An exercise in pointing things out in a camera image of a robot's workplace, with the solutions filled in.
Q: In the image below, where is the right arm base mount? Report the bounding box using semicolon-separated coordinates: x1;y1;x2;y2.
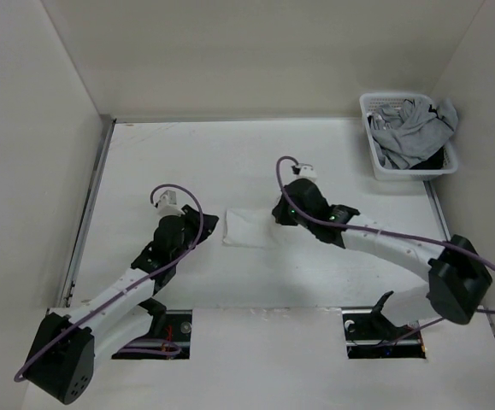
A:
342;291;426;360

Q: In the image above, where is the grey tank top in basket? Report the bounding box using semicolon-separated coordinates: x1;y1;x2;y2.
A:
368;98;458;170

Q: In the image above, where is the white plastic laundry basket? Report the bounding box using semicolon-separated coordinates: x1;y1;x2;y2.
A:
359;92;459;181

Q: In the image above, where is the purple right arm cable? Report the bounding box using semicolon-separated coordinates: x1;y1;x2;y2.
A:
275;155;495;347

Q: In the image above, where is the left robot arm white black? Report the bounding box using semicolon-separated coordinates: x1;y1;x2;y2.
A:
18;205;219;405

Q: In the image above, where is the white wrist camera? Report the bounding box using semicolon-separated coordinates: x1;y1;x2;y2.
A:
292;163;317;182
150;190;183;217

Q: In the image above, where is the black garment in basket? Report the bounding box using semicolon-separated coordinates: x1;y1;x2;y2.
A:
412;147;445;170

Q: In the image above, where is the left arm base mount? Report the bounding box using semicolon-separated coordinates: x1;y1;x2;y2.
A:
112;299;193;360

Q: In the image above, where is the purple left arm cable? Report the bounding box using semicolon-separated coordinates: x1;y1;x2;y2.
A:
14;184;206;383

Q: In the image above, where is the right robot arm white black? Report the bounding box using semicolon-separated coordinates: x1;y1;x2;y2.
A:
272;179;492;338

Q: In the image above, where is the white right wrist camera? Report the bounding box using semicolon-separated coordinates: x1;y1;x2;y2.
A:
292;163;317;182

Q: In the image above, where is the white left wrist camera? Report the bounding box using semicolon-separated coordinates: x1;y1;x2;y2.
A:
150;190;183;217

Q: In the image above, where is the white tank top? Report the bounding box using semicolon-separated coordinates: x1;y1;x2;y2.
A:
222;208;277;249

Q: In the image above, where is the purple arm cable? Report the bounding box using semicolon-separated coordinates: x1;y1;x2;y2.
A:
275;155;495;347
14;184;206;383

